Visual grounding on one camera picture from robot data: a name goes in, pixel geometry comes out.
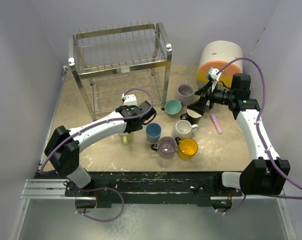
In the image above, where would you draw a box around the lilac mug near rack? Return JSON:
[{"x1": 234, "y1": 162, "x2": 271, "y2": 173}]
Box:
[{"x1": 175, "y1": 83, "x2": 195, "y2": 106}]

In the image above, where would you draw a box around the pink marker pen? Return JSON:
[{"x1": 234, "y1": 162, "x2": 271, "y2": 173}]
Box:
[{"x1": 210, "y1": 114, "x2": 223, "y2": 134}]

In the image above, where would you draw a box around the lilac mug black handle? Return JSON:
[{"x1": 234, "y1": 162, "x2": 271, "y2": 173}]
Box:
[{"x1": 150, "y1": 136, "x2": 178, "y2": 159}]

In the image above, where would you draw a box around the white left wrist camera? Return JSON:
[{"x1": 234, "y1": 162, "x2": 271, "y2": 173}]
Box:
[{"x1": 121, "y1": 93, "x2": 137, "y2": 106}]

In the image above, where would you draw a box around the yellow mug black handle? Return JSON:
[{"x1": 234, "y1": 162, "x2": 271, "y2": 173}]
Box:
[{"x1": 175, "y1": 137, "x2": 199, "y2": 162}]

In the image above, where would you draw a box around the round cream drawer cabinet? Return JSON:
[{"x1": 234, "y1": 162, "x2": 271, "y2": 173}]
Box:
[{"x1": 196, "y1": 40, "x2": 243, "y2": 88}]

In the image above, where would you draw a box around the white mug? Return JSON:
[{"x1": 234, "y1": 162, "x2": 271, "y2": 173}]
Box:
[{"x1": 173, "y1": 120, "x2": 199, "y2": 139}]

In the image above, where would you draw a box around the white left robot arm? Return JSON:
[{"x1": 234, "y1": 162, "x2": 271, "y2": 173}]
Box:
[{"x1": 44, "y1": 101, "x2": 157, "y2": 196}]

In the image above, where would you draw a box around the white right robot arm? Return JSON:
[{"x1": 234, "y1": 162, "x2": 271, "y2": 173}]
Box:
[{"x1": 186, "y1": 68, "x2": 291, "y2": 196}]

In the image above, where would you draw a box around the aluminium frame rail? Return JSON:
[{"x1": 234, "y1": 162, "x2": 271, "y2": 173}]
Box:
[{"x1": 20, "y1": 178, "x2": 74, "y2": 200}]

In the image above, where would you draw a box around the black mug cream inside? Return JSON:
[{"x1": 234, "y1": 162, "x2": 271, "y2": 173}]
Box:
[{"x1": 180, "y1": 108, "x2": 202, "y2": 125}]

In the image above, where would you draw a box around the teal cup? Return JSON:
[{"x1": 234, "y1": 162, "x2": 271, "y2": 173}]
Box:
[{"x1": 164, "y1": 99, "x2": 182, "y2": 116}]

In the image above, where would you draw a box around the steel two-tier dish rack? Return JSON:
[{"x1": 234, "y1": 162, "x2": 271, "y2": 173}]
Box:
[{"x1": 68, "y1": 22, "x2": 173, "y2": 121}]

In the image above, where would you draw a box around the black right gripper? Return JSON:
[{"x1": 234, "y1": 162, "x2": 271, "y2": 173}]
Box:
[{"x1": 187, "y1": 80, "x2": 236, "y2": 116}]

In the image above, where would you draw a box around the light green mug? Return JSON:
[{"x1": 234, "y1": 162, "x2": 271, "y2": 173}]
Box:
[{"x1": 118, "y1": 132, "x2": 134, "y2": 145}]

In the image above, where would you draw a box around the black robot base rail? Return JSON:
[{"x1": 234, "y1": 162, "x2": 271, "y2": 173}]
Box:
[{"x1": 34, "y1": 171, "x2": 243, "y2": 209}]

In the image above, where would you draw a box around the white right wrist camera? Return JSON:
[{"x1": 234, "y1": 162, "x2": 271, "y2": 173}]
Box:
[{"x1": 207, "y1": 67, "x2": 222, "y2": 88}]

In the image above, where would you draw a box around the blue cup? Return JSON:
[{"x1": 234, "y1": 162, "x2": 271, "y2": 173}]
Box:
[{"x1": 145, "y1": 122, "x2": 162, "y2": 144}]

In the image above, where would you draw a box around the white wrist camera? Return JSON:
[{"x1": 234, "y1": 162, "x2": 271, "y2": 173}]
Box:
[
  {"x1": 121, "y1": 93, "x2": 137, "y2": 106},
  {"x1": 207, "y1": 67, "x2": 222, "y2": 88}
]

